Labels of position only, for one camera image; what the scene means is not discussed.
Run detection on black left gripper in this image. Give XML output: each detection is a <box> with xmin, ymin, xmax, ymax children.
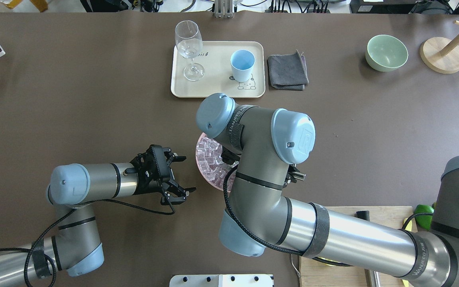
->
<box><xmin>130</xmin><ymin>145</ymin><xmax>196</xmax><ymax>206</ymax></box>

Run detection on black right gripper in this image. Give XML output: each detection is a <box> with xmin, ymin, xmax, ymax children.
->
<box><xmin>283</xmin><ymin>164</ymin><xmax>306</xmax><ymax>188</ymax></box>

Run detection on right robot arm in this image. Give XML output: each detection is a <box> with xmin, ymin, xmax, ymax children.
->
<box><xmin>196</xmin><ymin>93</ymin><xmax>459</xmax><ymax>287</ymax></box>

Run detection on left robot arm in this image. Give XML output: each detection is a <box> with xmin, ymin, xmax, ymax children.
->
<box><xmin>0</xmin><ymin>145</ymin><xmax>196</xmax><ymax>287</ymax></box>

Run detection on clear ice cubes pile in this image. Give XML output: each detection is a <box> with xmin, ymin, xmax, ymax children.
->
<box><xmin>198</xmin><ymin>138</ymin><xmax>236</xmax><ymax>186</ymax></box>

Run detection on light blue cup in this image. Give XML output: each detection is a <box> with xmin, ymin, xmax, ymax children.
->
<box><xmin>230</xmin><ymin>49</ymin><xmax>255</xmax><ymax>83</ymax></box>

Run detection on pink bowl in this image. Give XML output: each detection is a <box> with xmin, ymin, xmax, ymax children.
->
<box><xmin>196</xmin><ymin>132</ymin><xmax>240</xmax><ymax>192</ymax></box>

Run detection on wooden cutting board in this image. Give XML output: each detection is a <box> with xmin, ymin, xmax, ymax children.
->
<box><xmin>296</xmin><ymin>206</ymin><xmax>414</xmax><ymax>287</ymax></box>

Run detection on grey folded cloth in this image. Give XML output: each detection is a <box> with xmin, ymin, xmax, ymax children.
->
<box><xmin>267</xmin><ymin>50</ymin><xmax>310</xmax><ymax>91</ymax></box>

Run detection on cream serving tray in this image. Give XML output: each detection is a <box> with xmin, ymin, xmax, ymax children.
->
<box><xmin>171</xmin><ymin>41</ymin><xmax>266</xmax><ymax>98</ymax></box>

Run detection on clear wine glass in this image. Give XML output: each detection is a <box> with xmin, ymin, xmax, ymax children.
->
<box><xmin>175</xmin><ymin>20</ymin><xmax>205</xmax><ymax>81</ymax></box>

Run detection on green lime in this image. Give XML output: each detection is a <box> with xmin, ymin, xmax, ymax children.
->
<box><xmin>414</xmin><ymin>204</ymin><xmax>435</xmax><ymax>230</ymax></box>

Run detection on green bowl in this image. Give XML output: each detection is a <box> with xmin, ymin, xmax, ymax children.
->
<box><xmin>365</xmin><ymin>35</ymin><xmax>409</xmax><ymax>72</ymax></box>

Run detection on wooden mug tree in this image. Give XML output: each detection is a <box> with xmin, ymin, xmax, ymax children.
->
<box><xmin>419</xmin><ymin>20</ymin><xmax>459</xmax><ymax>75</ymax></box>

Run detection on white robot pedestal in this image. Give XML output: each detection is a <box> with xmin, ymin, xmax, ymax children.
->
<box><xmin>169</xmin><ymin>273</ymin><xmax>275</xmax><ymax>287</ymax></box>

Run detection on aluminium frame post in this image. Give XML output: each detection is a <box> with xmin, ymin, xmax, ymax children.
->
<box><xmin>214</xmin><ymin>0</ymin><xmax>235</xmax><ymax>19</ymax></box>

